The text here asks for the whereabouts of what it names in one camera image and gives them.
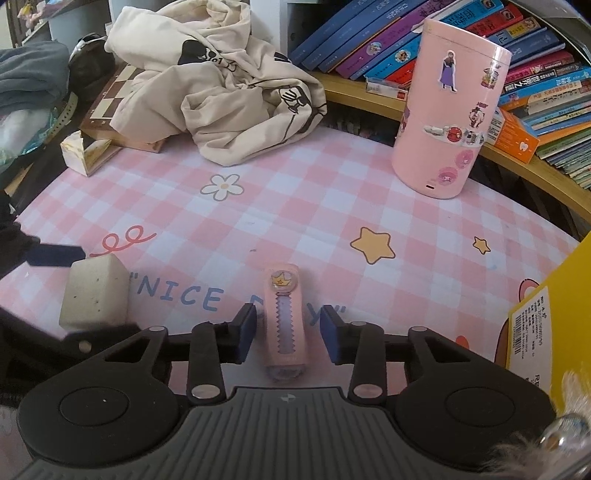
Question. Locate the dark bag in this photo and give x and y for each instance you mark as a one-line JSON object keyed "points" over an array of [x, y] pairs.
{"points": [[90, 69]]}

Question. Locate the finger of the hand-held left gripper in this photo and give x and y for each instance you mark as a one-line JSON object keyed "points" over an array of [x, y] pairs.
{"points": [[97, 338], [55, 255]]}

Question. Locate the row of blue purple books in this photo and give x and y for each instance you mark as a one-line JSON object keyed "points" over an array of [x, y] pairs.
{"points": [[369, 37]]}

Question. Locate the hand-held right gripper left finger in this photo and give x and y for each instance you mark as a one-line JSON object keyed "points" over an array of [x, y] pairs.
{"points": [[246, 334]]}

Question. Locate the wooden chessboard box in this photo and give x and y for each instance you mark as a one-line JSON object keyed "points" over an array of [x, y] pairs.
{"points": [[104, 110]]}

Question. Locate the yellow-rimmed cardboard box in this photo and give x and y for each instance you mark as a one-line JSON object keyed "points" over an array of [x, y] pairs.
{"points": [[561, 314]]}

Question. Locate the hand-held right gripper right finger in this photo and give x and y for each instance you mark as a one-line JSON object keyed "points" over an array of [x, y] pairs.
{"points": [[330, 339]]}

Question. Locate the beige printed hoodie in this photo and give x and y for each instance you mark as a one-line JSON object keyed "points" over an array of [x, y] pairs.
{"points": [[221, 87]]}

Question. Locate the white teal plastic bag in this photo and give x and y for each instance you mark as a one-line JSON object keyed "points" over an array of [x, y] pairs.
{"points": [[18, 138]]}

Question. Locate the grey cloth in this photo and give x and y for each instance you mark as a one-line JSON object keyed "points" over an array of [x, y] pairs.
{"points": [[27, 74]]}

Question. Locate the cream tissue box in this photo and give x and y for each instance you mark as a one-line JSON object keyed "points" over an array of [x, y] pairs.
{"points": [[83, 154]]}

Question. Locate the small white box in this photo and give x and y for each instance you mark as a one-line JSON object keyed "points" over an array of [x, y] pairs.
{"points": [[385, 88]]}

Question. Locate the fluffy beige toy with bead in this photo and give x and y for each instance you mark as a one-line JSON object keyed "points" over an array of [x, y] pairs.
{"points": [[563, 429]]}

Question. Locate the pink cylinder with stickers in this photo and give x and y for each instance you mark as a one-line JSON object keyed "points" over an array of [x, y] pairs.
{"points": [[448, 106]]}

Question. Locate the beige block eraser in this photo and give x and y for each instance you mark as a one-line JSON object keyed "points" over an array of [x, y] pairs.
{"points": [[92, 295]]}

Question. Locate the pink checkered table mat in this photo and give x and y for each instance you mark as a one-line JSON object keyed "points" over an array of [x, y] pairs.
{"points": [[295, 207]]}

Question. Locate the small orange box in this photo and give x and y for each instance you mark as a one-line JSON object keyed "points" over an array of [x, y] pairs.
{"points": [[515, 136]]}

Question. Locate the wooden bookshelf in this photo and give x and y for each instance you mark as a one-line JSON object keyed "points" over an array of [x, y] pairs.
{"points": [[531, 177]]}

